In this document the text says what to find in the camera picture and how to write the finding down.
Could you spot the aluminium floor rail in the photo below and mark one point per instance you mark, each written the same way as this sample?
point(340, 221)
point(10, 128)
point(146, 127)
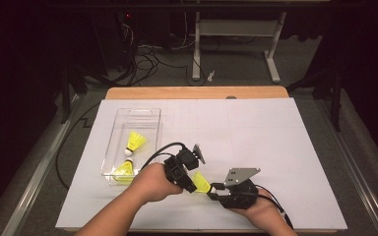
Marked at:
point(34, 178)
point(362, 187)

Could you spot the yellow plastic shuttlecock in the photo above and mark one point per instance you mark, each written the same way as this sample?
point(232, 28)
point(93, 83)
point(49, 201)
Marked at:
point(136, 140)
point(201, 183)
point(124, 170)

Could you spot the person's left hand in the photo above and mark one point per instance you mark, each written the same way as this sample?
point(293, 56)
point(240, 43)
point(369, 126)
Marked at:
point(151, 183)

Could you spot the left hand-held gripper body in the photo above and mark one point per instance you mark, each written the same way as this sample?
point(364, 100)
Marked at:
point(177, 170)

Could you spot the black stand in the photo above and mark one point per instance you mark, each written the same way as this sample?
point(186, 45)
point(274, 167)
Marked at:
point(336, 108)
point(65, 98)

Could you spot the grey round table grommet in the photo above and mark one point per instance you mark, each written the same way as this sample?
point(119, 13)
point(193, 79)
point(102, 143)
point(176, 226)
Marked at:
point(231, 97)

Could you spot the small white floor object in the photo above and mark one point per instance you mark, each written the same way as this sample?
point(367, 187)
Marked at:
point(211, 76)

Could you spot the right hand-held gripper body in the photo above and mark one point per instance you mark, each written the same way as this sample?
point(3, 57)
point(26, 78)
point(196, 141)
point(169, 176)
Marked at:
point(239, 195)

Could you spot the black device with red light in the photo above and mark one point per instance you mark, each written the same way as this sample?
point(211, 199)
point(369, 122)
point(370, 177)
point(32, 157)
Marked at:
point(126, 32)

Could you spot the clear plastic storage box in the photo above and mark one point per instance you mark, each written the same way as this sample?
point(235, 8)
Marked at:
point(147, 121)

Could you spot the white table sheet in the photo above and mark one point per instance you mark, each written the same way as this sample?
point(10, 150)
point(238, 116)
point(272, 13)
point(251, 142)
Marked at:
point(242, 131)

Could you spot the white metal desk frame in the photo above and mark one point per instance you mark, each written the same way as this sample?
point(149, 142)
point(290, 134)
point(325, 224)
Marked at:
point(236, 28)

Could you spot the person's right hand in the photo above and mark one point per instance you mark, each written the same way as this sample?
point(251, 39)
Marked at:
point(265, 211)

